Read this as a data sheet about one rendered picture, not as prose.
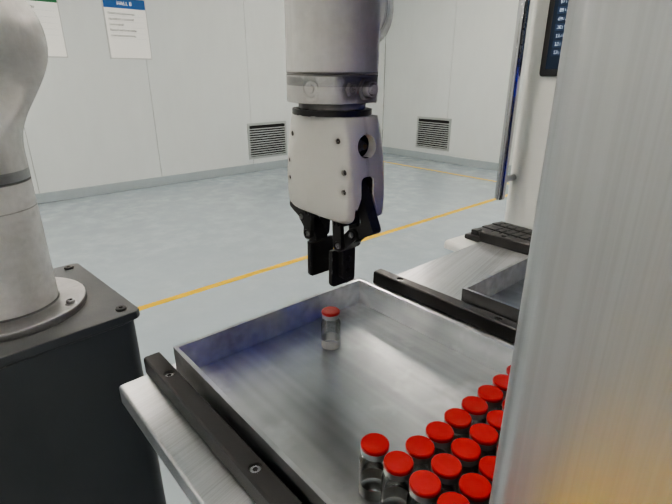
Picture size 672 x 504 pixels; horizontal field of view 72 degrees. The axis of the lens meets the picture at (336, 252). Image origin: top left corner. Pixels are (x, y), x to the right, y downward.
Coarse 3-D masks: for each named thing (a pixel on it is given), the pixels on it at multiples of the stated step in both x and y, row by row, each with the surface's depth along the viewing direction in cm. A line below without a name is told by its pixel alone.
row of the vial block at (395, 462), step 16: (496, 384) 39; (464, 400) 37; (480, 400) 37; (496, 400) 37; (448, 416) 35; (464, 416) 35; (480, 416) 36; (432, 432) 34; (448, 432) 34; (464, 432) 35; (416, 448) 32; (432, 448) 32; (448, 448) 34; (384, 464) 31; (400, 464) 31; (416, 464) 32; (384, 480) 31; (400, 480) 31; (384, 496) 32; (400, 496) 31
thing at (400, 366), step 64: (256, 320) 52; (320, 320) 59; (384, 320) 59; (448, 320) 52; (192, 384) 45; (256, 384) 46; (320, 384) 46; (384, 384) 46; (448, 384) 46; (256, 448) 36; (320, 448) 38
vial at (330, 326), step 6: (324, 318) 51; (330, 318) 51; (336, 318) 51; (324, 324) 51; (330, 324) 51; (336, 324) 51; (324, 330) 51; (330, 330) 51; (336, 330) 51; (324, 336) 52; (330, 336) 51; (336, 336) 52; (324, 342) 52; (330, 342) 52; (336, 342) 52; (324, 348) 52; (330, 348) 52; (336, 348) 52
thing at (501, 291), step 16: (496, 272) 65; (512, 272) 68; (464, 288) 60; (480, 288) 62; (496, 288) 65; (512, 288) 67; (480, 304) 58; (496, 304) 57; (512, 304) 63; (512, 320) 55
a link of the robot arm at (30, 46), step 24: (0, 0) 55; (24, 0) 59; (0, 24) 54; (24, 24) 57; (0, 48) 55; (24, 48) 57; (0, 72) 57; (24, 72) 58; (0, 96) 57; (24, 96) 58; (0, 120) 56; (24, 120) 59; (0, 144) 56; (0, 168) 56; (24, 168) 60
